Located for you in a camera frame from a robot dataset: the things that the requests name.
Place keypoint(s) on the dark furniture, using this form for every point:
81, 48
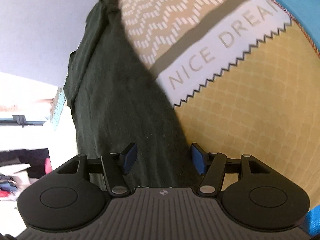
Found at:
25, 157

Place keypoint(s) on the dark green sweater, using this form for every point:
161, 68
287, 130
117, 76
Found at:
120, 105

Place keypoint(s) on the grey-blue upright board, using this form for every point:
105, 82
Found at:
37, 30

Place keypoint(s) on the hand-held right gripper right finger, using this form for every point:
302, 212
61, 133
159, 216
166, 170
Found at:
197, 158

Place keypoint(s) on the red cloth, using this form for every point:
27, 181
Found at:
48, 166

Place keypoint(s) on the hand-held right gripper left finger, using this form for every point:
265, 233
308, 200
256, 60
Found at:
130, 158

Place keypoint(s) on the patterned beige bed sheet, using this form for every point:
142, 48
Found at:
250, 105

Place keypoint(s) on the dark window frame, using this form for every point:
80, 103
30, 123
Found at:
25, 120

